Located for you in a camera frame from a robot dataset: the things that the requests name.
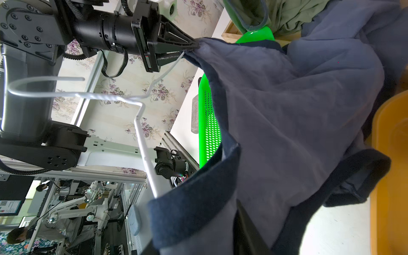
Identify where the grey blue tank top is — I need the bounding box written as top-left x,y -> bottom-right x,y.
144,1 -> 408,255

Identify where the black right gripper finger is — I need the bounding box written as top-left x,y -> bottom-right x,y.
233,199 -> 273,255

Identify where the green plastic basket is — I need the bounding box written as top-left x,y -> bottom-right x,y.
198,27 -> 275,168

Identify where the wooden clothes rack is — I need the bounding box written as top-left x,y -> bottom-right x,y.
221,21 -> 243,43

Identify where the white wire hanger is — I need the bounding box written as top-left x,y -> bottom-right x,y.
7,53 -> 184,198

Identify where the grey sponge block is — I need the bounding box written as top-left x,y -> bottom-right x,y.
191,95 -> 199,134

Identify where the yellow plastic tray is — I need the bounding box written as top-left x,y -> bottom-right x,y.
370,91 -> 408,255

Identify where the olive green tank top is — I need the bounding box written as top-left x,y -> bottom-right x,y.
223,0 -> 329,37

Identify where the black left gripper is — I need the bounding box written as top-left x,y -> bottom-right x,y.
131,1 -> 199,72

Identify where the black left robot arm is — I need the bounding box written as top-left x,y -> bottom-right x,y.
1,1 -> 198,174

